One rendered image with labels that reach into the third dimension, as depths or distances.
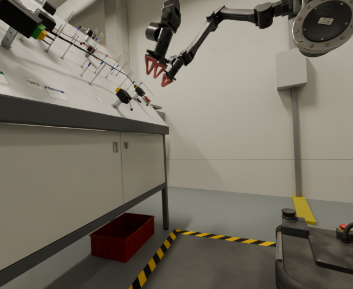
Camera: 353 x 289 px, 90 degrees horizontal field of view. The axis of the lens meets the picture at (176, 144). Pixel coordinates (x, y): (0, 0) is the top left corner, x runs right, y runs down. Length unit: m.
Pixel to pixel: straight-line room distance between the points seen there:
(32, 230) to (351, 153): 2.66
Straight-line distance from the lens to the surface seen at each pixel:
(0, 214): 0.70
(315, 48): 0.90
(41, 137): 0.73
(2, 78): 0.73
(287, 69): 2.50
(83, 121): 0.78
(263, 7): 1.33
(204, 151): 2.72
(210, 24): 1.50
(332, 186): 2.65
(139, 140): 1.15
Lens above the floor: 0.72
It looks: level
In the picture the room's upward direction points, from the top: 3 degrees counter-clockwise
